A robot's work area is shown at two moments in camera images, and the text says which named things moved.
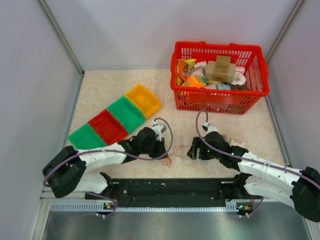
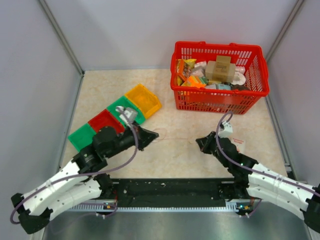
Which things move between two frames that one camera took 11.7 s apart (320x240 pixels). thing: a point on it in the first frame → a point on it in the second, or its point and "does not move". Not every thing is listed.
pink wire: (177, 149) → (158, 128)
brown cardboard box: (221, 70) does not move
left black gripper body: (154, 148) → (141, 144)
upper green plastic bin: (128, 114) does not move
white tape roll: (239, 79) does not move
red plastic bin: (109, 128) does not move
